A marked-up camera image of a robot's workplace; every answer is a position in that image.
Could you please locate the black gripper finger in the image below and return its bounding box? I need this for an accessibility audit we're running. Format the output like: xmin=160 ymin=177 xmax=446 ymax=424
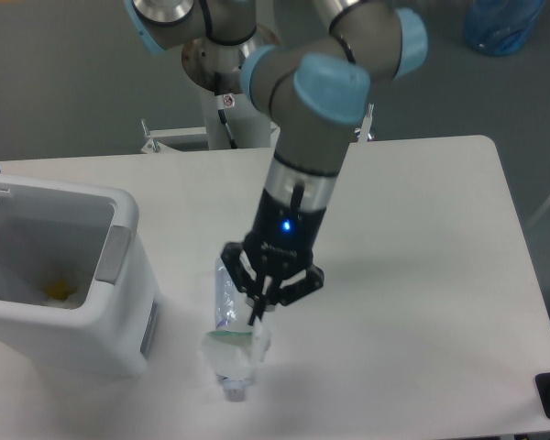
xmin=258 ymin=264 xmax=325 ymax=316
xmin=221 ymin=241 xmax=271 ymax=326

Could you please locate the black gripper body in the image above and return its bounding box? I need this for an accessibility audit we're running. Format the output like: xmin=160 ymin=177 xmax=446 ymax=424
xmin=243 ymin=187 xmax=325 ymax=286

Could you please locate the clear plastic water bottle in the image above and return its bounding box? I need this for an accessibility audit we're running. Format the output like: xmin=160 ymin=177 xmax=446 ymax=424
xmin=214 ymin=258 xmax=253 ymax=402

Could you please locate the white paper carton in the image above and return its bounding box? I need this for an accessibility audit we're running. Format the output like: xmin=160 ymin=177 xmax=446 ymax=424
xmin=201 ymin=315 xmax=274 ymax=380

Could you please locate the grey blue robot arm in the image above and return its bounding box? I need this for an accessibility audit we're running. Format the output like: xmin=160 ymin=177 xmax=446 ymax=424
xmin=221 ymin=1 xmax=428 ymax=321

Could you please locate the white trash can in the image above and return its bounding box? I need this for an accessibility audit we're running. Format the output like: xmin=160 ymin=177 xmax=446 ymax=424
xmin=0 ymin=173 xmax=161 ymax=376

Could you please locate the yellow white trash in bin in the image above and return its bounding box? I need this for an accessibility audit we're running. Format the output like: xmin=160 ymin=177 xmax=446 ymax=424
xmin=38 ymin=270 xmax=92 ymax=310

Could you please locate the blue plastic bag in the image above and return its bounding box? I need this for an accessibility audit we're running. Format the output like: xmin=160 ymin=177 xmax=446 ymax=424
xmin=462 ymin=0 xmax=545 ymax=57

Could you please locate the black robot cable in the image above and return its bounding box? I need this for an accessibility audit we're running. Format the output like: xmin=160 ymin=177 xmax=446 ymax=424
xmin=212 ymin=71 xmax=239 ymax=150

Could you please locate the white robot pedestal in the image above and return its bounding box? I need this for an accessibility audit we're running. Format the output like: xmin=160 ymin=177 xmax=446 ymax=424
xmin=139 ymin=25 xmax=377 ymax=155

